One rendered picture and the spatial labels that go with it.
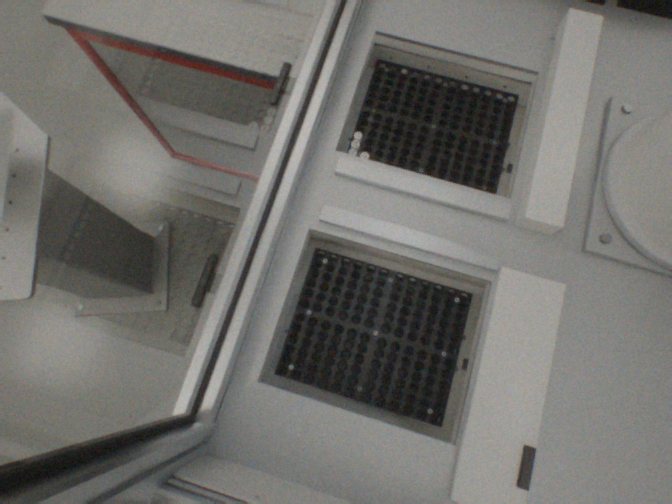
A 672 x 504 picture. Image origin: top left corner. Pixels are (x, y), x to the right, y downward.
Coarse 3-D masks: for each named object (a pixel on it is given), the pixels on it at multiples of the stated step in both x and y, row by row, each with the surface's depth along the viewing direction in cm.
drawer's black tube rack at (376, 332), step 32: (320, 256) 68; (320, 288) 66; (352, 288) 67; (384, 288) 63; (416, 288) 63; (448, 288) 63; (320, 320) 62; (352, 320) 65; (384, 320) 62; (416, 320) 62; (448, 320) 62; (288, 352) 64; (320, 352) 61; (352, 352) 61; (384, 352) 61; (416, 352) 61; (448, 352) 61; (320, 384) 63; (352, 384) 63; (384, 384) 60; (416, 384) 60; (448, 384) 60; (416, 416) 59
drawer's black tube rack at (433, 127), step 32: (384, 96) 71; (416, 96) 71; (448, 96) 71; (480, 96) 71; (512, 96) 71; (384, 128) 73; (416, 128) 69; (448, 128) 69; (480, 128) 69; (384, 160) 68; (416, 160) 68; (448, 160) 68; (480, 160) 68
